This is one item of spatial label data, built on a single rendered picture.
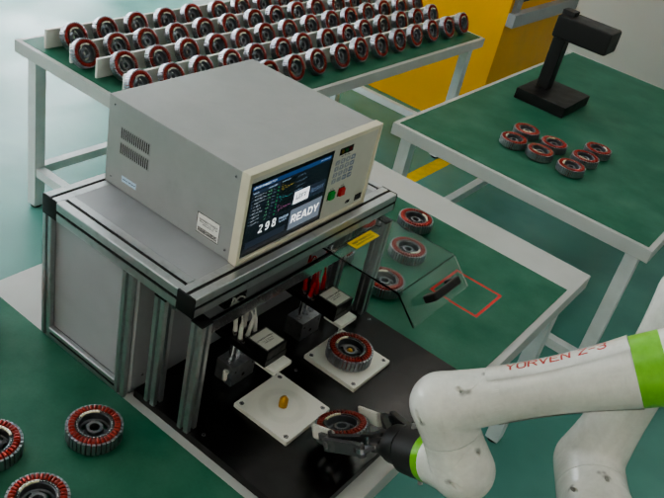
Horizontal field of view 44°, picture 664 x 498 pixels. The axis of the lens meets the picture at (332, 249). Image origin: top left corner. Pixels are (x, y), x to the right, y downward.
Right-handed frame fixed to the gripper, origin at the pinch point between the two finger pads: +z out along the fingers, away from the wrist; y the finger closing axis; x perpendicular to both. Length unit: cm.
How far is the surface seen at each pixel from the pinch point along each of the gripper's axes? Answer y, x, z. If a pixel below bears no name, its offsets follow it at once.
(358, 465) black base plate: 1.9, -9.6, -1.1
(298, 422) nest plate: -3.8, -1.1, 10.7
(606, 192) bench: 175, 22, 60
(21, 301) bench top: -42, 28, 66
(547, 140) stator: 180, 43, 90
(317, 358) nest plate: 11.7, 6.7, 24.1
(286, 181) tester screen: -5, 51, 2
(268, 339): -6.3, 17.3, 14.5
